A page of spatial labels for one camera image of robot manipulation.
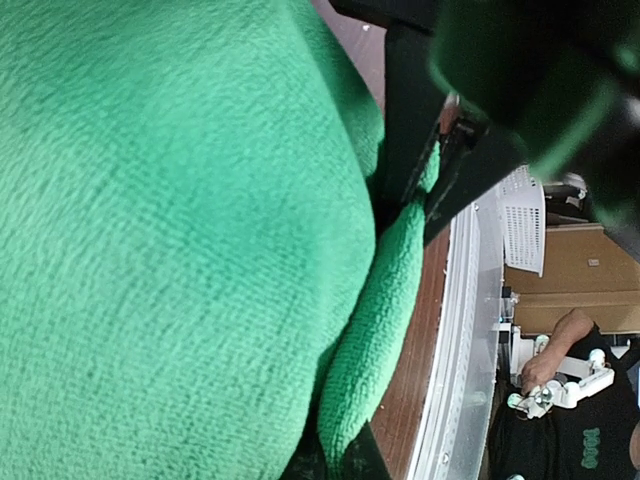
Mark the cardboard box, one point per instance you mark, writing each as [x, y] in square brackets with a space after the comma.
[583, 269]

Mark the operator black shirt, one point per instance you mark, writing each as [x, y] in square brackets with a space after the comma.
[590, 441]

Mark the white perforated metal box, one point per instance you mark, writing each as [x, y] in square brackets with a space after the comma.
[523, 215]

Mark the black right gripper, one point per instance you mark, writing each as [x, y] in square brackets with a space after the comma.
[549, 84]

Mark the operator hand upper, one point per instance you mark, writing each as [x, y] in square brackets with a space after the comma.
[539, 370]

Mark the operator forearm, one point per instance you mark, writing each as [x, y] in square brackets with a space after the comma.
[570, 329]

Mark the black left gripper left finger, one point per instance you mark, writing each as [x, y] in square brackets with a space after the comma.
[307, 463]

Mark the green towel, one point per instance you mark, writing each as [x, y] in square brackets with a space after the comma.
[182, 187]

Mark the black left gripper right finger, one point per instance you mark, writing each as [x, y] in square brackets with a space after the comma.
[362, 459]

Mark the aluminium front rail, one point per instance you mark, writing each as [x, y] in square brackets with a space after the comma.
[456, 413]

